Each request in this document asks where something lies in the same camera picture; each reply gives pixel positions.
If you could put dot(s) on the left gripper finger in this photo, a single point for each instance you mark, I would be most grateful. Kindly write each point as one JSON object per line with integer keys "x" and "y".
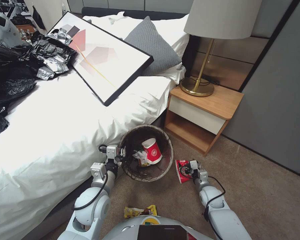
{"x": 121, "y": 150}
{"x": 120, "y": 157}

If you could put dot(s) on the red snack packet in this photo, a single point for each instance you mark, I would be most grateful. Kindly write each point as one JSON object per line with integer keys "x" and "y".
{"x": 179, "y": 172}

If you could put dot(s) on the round brown trash bin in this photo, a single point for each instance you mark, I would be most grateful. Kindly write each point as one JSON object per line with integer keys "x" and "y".
{"x": 165, "y": 156}

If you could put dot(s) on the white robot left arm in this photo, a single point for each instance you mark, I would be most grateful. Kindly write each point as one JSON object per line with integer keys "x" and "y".
{"x": 92, "y": 202}

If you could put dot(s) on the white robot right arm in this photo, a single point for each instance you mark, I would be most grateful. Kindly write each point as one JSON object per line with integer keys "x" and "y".
{"x": 230, "y": 220}

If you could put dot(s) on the black plastic trash bags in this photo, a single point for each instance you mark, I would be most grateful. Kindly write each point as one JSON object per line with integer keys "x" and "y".
{"x": 7, "y": 75}

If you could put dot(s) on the crumpled white wrapper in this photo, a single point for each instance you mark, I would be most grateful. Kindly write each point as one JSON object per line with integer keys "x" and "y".
{"x": 141, "y": 156}

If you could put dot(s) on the small yellow wrapper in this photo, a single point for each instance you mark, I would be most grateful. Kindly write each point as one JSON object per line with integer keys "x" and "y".
{"x": 145, "y": 164}

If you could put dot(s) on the red paper cup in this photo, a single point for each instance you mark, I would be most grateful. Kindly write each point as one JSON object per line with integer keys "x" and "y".
{"x": 153, "y": 152}

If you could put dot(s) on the yellow brown snack wrapper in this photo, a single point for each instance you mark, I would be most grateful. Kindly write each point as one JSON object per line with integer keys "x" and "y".
{"x": 130, "y": 212}

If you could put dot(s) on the white bed duvet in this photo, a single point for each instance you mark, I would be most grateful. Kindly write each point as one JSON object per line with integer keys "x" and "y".
{"x": 65, "y": 130}

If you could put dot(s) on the white rounded robot front shell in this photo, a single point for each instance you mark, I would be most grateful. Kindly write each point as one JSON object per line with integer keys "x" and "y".
{"x": 125, "y": 230}

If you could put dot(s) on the wooden nightstand with white drawer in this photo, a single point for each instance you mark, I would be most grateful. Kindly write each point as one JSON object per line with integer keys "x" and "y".
{"x": 205, "y": 102}

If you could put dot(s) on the black framed abstract picture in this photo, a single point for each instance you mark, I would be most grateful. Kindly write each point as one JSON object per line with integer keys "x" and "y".
{"x": 107, "y": 57}

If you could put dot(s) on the flat silver foil packet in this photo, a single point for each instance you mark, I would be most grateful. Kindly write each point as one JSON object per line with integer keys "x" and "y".
{"x": 56, "y": 66}
{"x": 46, "y": 73}

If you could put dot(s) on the grey knitted pillow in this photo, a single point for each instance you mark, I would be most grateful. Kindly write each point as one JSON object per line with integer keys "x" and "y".
{"x": 150, "y": 45}

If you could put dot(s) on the pile of black foil packets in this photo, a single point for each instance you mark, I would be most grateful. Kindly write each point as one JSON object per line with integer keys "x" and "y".
{"x": 52, "y": 51}

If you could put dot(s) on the crumpled silver foil packet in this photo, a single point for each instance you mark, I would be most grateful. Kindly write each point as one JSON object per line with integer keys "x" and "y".
{"x": 62, "y": 36}

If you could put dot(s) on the large white pillow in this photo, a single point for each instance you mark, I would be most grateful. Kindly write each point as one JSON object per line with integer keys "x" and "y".
{"x": 175, "y": 30}

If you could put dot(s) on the dark upholstered headboard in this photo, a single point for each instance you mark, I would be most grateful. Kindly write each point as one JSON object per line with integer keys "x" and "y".
{"x": 97, "y": 11}

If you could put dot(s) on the brass table lamp grey shade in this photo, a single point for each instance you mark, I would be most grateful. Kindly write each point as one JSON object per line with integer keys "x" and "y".
{"x": 220, "y": 20}

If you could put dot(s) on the hanging black cloth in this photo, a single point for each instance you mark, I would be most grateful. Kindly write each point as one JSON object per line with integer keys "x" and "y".
{"x": 38, "y": 17}

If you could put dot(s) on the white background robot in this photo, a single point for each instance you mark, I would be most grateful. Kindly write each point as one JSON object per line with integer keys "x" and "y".
{"x": 2, "y": 30}

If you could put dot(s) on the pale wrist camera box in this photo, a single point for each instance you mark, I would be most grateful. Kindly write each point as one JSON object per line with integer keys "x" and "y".
{"x": 193, "y": 166}
{"x": 111, "y": 151}

